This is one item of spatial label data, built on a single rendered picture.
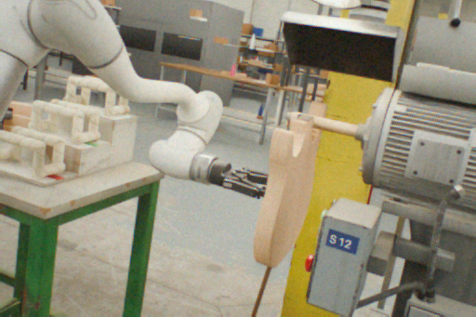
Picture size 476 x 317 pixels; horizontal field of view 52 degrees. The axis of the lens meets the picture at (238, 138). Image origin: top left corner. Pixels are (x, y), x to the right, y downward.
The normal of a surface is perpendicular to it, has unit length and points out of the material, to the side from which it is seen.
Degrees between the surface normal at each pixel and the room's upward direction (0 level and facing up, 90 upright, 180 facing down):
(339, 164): 90
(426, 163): 90
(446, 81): 90
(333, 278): 90
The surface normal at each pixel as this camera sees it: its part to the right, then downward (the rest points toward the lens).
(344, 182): -0.40, 0.11
